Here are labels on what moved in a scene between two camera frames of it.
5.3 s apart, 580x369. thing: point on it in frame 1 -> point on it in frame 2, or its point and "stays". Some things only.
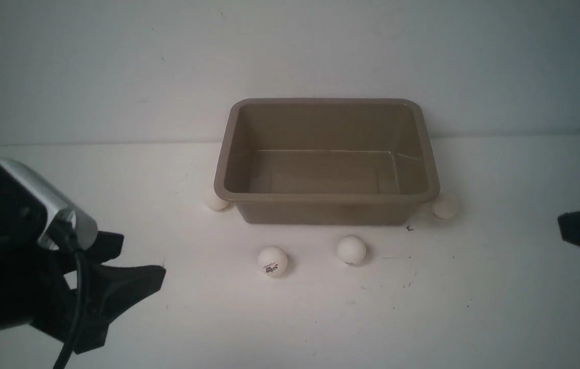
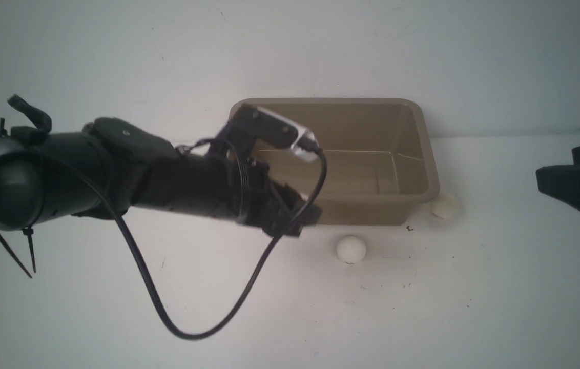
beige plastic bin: (331, 161) stays
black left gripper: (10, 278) -> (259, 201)
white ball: (444, 206) stays
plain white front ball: (351, 249) stays
